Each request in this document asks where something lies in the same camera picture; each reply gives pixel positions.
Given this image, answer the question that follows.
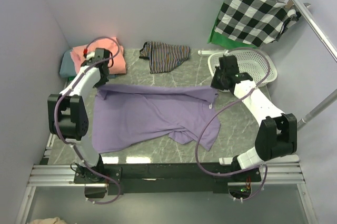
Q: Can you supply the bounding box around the pink folded t shirt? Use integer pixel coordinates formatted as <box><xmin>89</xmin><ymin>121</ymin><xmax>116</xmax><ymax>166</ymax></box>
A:
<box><xmin>70</xmin><ymin>37</ymin><xmax>126</xmax><ymax>74</ymax></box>

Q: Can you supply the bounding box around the grey-blue folded t shirt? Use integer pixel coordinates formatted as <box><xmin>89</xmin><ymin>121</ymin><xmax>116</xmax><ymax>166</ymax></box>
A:
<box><xmin>60</xmin><ymin>50</ymin><xmax>125</xmax><ymax>79</ymax></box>

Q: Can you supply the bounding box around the beige cloth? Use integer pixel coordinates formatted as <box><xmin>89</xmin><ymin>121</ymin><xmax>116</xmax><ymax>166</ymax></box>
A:
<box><xmin>29</xmin><ymin>217</ymin><xmax>67</xmax><ymax>224</ymax></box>

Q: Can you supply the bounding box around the black white checkered cloth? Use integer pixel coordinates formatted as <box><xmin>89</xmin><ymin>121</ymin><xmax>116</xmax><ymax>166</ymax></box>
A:
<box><xmin>215</xmin><ymin>0</ymin><xmax>302</xmax><ymax>47</ymax></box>

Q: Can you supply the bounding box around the aluminium rail frame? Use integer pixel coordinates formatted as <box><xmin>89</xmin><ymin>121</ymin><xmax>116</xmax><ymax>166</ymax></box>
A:
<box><xmin>14</xmin><ymin>126</ymin><xmax>318</xmax><ymax>224</ymax></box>

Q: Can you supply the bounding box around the green hanging cloth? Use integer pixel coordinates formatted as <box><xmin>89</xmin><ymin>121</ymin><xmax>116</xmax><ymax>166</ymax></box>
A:
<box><xmin>207</xmin><ymin>18</ymin><xmax>257</xmax><ymax>50</ymax></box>

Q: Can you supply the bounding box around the silver metal rack pole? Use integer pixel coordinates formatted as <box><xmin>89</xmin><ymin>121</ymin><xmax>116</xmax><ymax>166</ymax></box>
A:
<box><xmin>291</xmin><ymin>0</ymin><xmax>336</xmax><ymax>62</ymax></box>

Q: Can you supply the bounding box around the silver diagonal rack pole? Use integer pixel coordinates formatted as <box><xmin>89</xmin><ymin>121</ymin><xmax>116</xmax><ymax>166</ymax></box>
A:
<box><xmin>297</xmin><ymin>89</ymin><xmax>337</xmax><ymax>131</ymax></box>

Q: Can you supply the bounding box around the black base beam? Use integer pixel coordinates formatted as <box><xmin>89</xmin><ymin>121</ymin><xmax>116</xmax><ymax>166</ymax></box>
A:
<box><xmin>73</xmin><ymin>163</ymin><xmax>262</xmax><ymax>198</ymax></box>

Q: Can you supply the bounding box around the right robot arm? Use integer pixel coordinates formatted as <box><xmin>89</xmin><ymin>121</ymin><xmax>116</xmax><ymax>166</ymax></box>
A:
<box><xmin>211</xmin><ymin>55</ymin><xmax>297</xmax><ymax>172</ymax></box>

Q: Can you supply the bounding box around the white rack foot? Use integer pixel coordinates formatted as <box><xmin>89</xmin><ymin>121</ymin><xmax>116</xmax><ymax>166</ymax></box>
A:
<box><xmin>197</xmin><ymin>50</ymin><xmax>227</xmax><ymax>56</ymax></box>

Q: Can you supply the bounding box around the black white striped shirt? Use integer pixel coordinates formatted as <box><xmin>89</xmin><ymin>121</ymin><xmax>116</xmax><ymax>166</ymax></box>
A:
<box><xmin>139</xmin><ymin>41</ymin><xmax>191</xmax><ymax>74</ymax></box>

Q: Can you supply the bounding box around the white plastic laundry basket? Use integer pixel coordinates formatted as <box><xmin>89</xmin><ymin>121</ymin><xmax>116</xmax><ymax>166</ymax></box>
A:
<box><xmin>208</xmin><ymin>48</ymin><xmax>277</xmax><ymax>87</ymax></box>

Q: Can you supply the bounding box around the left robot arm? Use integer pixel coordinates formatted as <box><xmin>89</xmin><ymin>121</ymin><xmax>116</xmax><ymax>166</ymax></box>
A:
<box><xmin>47</xmin><ymin>48</ymin><xmax>113</xmax><ymax>176</ymax></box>

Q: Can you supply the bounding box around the purple t shirt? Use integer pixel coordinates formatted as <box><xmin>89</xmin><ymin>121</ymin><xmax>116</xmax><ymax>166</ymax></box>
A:
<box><xmin>92</xmin><ymin>84</ymin><xmax>221</xmax><ymax>153</ymax></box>

